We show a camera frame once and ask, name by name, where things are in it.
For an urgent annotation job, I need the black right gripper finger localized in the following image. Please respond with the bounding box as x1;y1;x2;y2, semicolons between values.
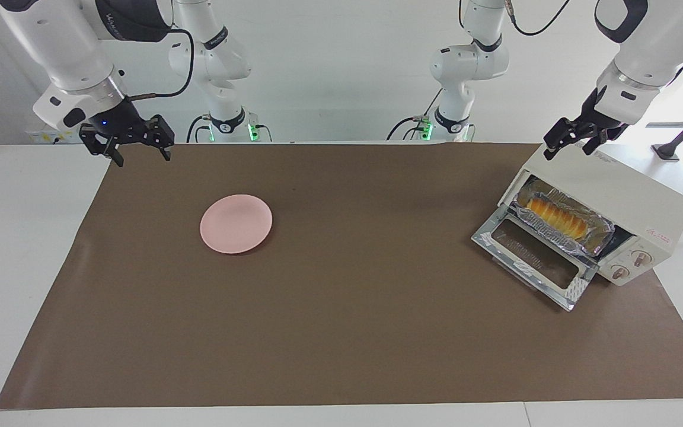
79;128;124;168
149;116;175;162

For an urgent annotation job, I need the glazed twisted bread loaf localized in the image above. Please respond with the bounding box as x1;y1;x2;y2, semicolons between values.
525;197;591;241

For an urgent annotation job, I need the aluminium foil tray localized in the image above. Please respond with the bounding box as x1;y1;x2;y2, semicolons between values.
510;178;616;257

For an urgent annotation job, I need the cream toaster oven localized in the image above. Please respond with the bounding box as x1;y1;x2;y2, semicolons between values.
497;142;683;287

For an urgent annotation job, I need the glass oven door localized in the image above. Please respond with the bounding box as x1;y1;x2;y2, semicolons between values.
471;212;598;313

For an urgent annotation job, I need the pink round plate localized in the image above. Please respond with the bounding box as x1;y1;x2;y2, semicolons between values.
200;194;273;255

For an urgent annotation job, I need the brown table mat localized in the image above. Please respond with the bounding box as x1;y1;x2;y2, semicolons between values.
0;142;683;410

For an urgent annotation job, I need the white wall outlet box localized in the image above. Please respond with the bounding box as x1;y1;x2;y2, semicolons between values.
25;114;90;144

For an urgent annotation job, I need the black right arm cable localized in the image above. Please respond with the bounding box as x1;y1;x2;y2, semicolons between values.
125;27;195;99

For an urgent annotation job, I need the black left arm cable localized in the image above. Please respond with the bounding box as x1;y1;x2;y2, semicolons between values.
505;0;573;37

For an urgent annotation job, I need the black arm base cable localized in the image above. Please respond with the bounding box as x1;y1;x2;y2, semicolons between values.
386;89;443;142

